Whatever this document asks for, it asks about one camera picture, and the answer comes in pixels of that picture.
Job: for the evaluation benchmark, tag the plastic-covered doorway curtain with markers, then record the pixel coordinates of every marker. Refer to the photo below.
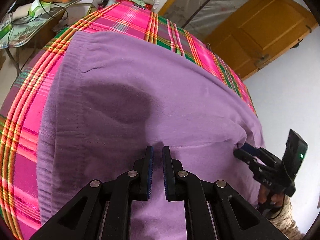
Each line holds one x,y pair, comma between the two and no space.
201,17

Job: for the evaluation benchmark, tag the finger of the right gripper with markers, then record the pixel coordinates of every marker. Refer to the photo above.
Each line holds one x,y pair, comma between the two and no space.
244,156
251,149

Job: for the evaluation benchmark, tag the pink plaid tablecloth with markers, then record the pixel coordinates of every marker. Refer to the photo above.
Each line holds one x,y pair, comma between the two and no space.
22,111

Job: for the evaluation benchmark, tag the person's right forearm sleeve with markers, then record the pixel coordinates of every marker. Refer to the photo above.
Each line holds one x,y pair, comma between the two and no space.
283,220

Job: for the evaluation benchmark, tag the purple fleece garment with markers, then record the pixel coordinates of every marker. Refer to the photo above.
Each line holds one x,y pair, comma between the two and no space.
112,96

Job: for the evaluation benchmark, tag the cluttered glass side table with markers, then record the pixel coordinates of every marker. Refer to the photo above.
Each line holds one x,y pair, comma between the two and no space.
24,29

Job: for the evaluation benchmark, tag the wooden door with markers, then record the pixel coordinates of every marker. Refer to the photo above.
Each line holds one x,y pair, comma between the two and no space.
259,32

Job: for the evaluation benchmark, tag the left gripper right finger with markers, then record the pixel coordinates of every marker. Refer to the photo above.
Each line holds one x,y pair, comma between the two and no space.
181,185

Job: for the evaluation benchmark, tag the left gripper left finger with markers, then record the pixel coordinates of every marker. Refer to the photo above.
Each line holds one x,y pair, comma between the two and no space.
133,185

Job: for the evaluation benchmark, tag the person's right hand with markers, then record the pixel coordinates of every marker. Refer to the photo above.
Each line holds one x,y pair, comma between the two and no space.
276,200

